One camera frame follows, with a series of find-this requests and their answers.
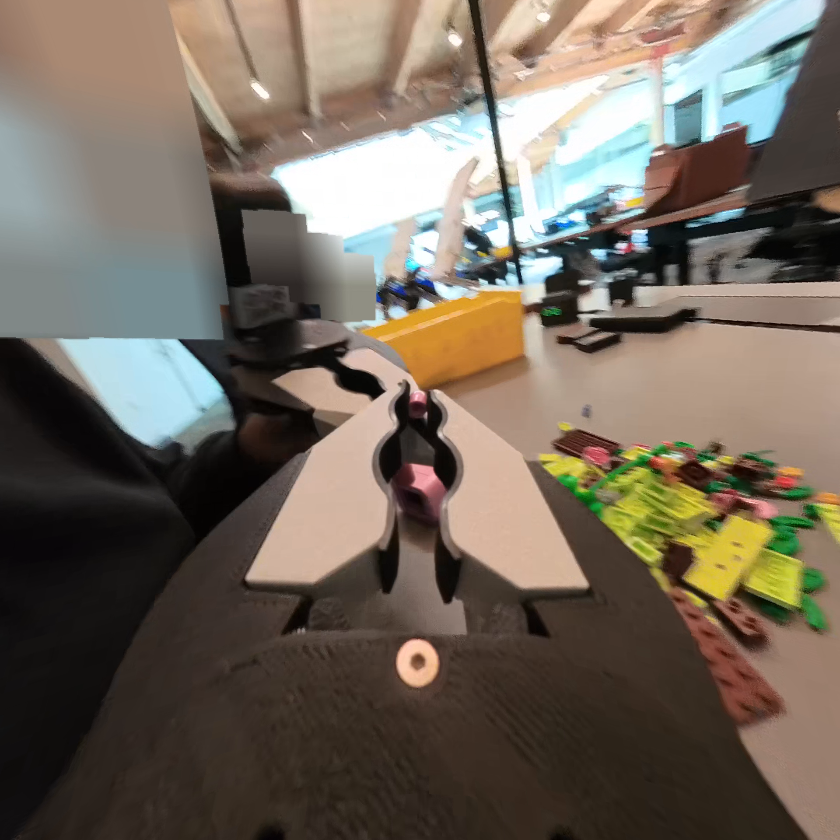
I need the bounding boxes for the short cardboard sign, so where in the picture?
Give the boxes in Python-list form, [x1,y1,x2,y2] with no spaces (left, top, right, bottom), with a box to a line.
[387,215,419,280]

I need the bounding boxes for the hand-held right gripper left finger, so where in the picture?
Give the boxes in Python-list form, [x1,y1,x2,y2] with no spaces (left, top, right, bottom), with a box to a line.
[244,379,413,595]

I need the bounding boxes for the black computer monitor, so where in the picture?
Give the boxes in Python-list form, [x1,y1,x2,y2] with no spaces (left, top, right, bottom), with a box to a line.
[747,0,840,203]

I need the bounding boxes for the yellow plastic bin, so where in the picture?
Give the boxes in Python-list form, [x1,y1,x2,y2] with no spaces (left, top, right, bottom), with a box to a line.
[360,289,527,389]

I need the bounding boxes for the pile of toy bricks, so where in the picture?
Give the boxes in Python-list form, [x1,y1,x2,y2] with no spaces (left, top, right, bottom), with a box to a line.
[537,421,840,634]

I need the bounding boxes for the person's left forearm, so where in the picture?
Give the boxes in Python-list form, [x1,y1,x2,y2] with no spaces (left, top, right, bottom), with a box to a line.
[151,427,263,546]

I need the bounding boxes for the long brown toy plate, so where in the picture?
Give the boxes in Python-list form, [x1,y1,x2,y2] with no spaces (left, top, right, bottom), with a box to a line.
[666,586,786,726]

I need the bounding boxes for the person's black jacket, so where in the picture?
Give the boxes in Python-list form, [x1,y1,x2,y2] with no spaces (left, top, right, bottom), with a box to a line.
[0,338,198,840]

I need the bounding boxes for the tall cardboard sign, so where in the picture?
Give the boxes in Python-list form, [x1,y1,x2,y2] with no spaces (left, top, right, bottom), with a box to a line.
[435,156,481,280]

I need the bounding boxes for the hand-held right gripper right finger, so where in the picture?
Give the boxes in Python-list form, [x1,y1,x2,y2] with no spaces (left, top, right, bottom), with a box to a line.
[420,388,590,605]

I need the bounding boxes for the person's left hand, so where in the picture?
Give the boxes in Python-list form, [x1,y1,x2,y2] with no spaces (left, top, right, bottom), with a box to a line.
[236,407,324,481]

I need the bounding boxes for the black charger case green lights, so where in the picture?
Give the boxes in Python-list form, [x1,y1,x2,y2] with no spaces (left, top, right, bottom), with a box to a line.
[539,289,581,328]

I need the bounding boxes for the brown leather bag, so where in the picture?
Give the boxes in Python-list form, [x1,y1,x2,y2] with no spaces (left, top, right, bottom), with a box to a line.
[642,123,752,214]

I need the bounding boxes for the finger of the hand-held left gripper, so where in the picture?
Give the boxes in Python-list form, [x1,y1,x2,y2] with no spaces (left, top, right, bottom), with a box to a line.
[271,366,379,438]
[327,346,410,399]

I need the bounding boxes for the flat black device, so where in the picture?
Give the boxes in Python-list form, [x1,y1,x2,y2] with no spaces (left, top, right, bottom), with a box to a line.
[588,306,698,333]

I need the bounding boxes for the black pole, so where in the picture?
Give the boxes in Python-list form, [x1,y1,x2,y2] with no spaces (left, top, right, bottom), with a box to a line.
[468,0,525,284]

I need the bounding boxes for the pink toy connector piece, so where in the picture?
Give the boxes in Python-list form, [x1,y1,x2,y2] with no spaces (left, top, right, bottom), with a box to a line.
[392,462,449,524]

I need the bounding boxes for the wooden-top desk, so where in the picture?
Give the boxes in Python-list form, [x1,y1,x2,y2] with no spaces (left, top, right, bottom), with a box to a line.
[518,187,840,283]

